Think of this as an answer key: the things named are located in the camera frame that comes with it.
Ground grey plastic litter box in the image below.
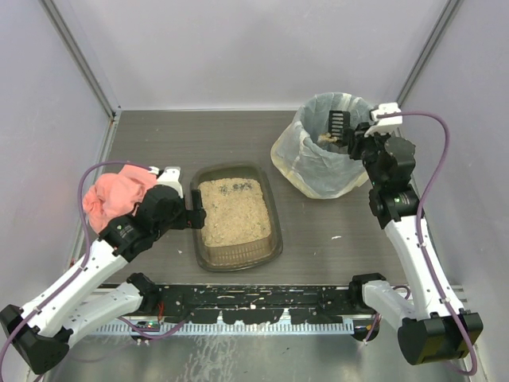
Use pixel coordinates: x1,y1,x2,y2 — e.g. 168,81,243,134
191,162,283,272

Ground black slotted litter scoop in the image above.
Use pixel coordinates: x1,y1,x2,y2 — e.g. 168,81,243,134
328,111,354,147

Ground beige litter clump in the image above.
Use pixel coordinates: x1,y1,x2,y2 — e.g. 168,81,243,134
317,133,338,145

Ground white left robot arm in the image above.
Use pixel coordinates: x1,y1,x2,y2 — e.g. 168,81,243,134
1,185,206,376

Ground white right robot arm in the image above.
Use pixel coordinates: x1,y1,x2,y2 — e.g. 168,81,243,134
344,123,484,365

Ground beige cat litter pellets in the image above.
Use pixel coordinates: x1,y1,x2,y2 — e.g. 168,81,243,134
198,177,272,248

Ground pink cloth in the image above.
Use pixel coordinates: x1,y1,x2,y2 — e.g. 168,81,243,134
82,165,157,234

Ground translucent white bin liner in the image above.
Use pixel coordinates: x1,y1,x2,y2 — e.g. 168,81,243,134
270,92,374,200

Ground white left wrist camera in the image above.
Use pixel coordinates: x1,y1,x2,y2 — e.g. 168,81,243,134
150,166,184,198

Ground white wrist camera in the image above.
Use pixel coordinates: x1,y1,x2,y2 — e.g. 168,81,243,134
364,102,402,138
150,166,184,198

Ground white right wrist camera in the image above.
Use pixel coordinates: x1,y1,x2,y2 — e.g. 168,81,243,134
364,102,402,138

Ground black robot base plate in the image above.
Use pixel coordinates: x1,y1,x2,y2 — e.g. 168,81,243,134
115,283,383,325

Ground right aluminium corner post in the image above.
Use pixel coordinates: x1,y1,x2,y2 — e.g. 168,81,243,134
396,0,464,109

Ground aluminium corner post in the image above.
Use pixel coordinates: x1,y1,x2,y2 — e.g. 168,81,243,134
40,1,119,120
396,0,464,109

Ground left aluminium corner post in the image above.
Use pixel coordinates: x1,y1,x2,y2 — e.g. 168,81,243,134
40,1,119,120

